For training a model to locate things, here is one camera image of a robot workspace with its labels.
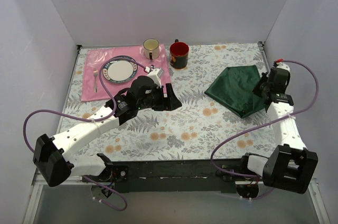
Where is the dark green cloth napkin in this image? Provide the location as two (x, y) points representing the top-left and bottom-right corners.
(205, 65), (265, 118)

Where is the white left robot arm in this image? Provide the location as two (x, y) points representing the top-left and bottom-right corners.
(33, 76), (182, 187)

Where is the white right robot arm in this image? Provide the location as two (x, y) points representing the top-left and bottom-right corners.
(239, 62), (318, 194)

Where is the white plate green rim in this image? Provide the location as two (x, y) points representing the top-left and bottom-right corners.
(102, 55), (138, 85)

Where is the floral tablecloth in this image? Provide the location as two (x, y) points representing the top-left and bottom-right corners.
(59, 43), (276, 161)

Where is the cream enamel mug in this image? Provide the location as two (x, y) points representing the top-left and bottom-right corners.
(143, 39), (160, 60)

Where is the pink placemat cloth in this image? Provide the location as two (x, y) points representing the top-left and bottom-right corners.
(81, 44), (171, 101)

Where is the silver fork on placemat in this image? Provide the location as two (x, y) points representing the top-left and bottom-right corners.
(93, 68), (98, 93)

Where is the dark mug red interior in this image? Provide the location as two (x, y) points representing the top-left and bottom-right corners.
(170, 39), (189, 69)

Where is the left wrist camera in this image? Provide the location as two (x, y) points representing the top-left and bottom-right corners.
(144, 65), (164, 87)

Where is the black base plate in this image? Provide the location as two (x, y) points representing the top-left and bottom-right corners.
(81, 159), (270, 194)

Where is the aluminium frame rail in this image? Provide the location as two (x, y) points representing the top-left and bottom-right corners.
(24, 175), (330, 223)

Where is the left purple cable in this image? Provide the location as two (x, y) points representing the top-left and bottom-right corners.
(23, 56), (153, 211)

